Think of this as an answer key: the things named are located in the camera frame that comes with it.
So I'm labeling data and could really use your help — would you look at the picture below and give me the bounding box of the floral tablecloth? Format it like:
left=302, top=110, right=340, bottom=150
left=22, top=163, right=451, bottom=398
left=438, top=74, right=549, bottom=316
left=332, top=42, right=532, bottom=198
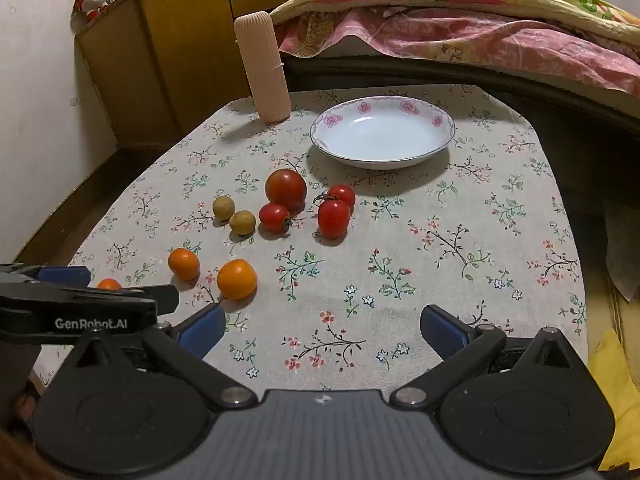
left=37, top=84, right=588, bottom=396

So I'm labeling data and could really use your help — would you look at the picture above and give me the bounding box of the pink floral blanket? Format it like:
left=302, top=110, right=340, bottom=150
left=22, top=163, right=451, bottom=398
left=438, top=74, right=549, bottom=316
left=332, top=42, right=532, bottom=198
left=274, top=7, right=640, bottom=98

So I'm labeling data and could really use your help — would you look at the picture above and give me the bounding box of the pink ribbed cylinder vase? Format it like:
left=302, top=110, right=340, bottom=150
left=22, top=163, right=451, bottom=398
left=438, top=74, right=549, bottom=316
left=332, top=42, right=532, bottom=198
left=233, top=10, right=292, bottom=126

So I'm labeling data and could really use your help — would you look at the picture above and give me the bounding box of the red plush toy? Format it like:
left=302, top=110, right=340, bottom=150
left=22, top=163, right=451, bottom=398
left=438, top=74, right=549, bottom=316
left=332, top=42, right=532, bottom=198
left=71, top=0, right=120, bottom=24

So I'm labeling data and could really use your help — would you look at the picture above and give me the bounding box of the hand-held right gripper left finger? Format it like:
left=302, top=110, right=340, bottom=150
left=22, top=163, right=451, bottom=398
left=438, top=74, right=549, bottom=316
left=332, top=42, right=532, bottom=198
left=62, top=304, right=257, bottom=408

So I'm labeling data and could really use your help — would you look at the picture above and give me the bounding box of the yellow cloth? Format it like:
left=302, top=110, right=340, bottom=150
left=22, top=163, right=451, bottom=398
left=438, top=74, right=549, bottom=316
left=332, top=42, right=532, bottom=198
left=586, top=329, right=640, bottom=472

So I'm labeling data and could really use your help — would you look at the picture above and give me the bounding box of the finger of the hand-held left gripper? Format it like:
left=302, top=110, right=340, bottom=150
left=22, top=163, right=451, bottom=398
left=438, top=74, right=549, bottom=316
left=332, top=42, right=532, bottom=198
left=0, top=284, right=179, bottom=316
left=0, top=262, right=92, bottom=286

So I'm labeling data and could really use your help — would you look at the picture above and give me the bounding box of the red cherry tomato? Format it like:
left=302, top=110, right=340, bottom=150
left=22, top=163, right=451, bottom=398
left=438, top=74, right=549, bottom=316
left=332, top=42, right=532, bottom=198
left=313, top=194, right=352, bottom=240
left=258, top=203, right=293, bottom=235
left=326, top=184, right=357, bottom=209

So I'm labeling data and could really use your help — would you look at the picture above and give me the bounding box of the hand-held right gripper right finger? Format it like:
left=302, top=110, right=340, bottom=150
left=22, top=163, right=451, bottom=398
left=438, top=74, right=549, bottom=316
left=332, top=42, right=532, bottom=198
left=390, top=304, right=588, bottom=408

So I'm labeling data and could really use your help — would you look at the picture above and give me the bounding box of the large red tomato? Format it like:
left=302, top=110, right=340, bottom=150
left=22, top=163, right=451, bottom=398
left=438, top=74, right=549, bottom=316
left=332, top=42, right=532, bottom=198
left=265, top=168, right=308, bottom=212

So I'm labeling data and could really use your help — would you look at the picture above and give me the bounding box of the dark bed frame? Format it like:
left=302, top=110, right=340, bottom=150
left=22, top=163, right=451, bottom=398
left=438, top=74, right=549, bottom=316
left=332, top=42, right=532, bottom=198
left=280, top=54, right=640, bottom=136

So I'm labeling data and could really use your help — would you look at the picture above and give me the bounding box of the white floral rimmed plate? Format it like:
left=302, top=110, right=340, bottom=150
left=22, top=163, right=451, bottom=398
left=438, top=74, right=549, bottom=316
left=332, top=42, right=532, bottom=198
left=309, top=96, right=457, bottom=170

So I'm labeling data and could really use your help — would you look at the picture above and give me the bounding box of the wooden cabinet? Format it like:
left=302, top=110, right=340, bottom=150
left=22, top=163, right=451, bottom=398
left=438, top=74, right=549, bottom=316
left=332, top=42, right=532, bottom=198
left=74, top=0, right=346, bottom=150

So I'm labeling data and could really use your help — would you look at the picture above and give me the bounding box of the brown longan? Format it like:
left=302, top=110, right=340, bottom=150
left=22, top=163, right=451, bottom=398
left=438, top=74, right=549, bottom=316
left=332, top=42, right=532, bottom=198
left=212, top=196, right=236, bottom=222
left=229, top=210, right=257, bottom=236

